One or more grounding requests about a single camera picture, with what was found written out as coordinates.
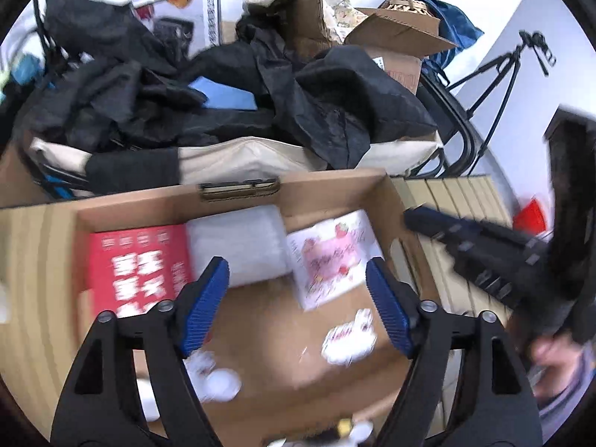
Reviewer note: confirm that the cardboard tray box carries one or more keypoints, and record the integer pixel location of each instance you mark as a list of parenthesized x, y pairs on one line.
[(279, 330)]

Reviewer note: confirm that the person's right forearm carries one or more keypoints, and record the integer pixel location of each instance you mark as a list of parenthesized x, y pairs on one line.
[(563, 398)]

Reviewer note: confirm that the white tube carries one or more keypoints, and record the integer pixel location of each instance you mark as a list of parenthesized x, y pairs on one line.
[(277, 443)]

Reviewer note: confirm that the black tripod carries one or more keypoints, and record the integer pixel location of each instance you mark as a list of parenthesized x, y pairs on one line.
[(493, 66)]

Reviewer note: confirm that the black clothes heap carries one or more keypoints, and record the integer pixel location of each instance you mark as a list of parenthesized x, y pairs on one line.
[(102, 32)]

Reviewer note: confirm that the plain cardboard box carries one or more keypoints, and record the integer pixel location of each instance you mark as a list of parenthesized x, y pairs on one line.
[(16, 181)]

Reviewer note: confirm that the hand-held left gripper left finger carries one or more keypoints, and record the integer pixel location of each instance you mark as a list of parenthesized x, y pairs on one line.
[(207, 307)]

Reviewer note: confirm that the open cardboard box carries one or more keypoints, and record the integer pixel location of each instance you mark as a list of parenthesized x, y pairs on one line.
[(400, 32)]

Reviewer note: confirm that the pink and white packet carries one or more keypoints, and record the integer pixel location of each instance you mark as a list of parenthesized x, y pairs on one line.
[(330, 260)]

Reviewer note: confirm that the red printed box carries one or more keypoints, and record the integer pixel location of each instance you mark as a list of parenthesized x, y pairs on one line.
[(139, 265)]

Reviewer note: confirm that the white bottle cap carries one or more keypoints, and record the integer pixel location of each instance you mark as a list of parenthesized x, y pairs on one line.
[(224, 382)]

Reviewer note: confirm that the small cardboard box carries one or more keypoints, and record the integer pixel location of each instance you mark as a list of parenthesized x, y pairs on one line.
[(307, 16)]

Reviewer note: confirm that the blue flat item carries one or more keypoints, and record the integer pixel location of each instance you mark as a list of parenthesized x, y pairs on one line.
[(228, 95)]

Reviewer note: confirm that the white plastic packet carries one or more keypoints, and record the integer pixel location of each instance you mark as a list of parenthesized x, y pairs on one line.
[(237, 242)]

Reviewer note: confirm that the blue bag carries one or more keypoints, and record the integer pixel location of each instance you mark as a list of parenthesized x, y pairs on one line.
[(454, 23)]

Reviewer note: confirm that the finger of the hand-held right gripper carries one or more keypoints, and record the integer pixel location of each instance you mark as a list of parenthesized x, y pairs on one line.
[(465, 228), (493, 272)]

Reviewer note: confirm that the red object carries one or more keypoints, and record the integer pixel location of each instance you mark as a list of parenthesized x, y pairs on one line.
[(531, 216)]

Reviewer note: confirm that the person's right hand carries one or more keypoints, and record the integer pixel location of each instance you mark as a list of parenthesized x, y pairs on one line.
[(554, 349)]

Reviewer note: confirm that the black jacket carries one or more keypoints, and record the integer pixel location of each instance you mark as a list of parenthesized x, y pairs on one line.
[(354, 98)]

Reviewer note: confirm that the printed product box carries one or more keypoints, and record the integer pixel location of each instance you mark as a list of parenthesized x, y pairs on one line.
[(212, 14)]

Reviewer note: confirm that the cream floral tote bag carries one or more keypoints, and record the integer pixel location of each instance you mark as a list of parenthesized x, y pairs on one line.
[(342, 11)]

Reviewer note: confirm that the teal bag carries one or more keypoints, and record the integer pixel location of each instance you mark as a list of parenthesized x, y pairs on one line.
[(24, 69)]

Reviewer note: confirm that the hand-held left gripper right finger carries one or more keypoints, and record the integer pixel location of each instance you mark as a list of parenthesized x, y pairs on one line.
[(389, 307)]

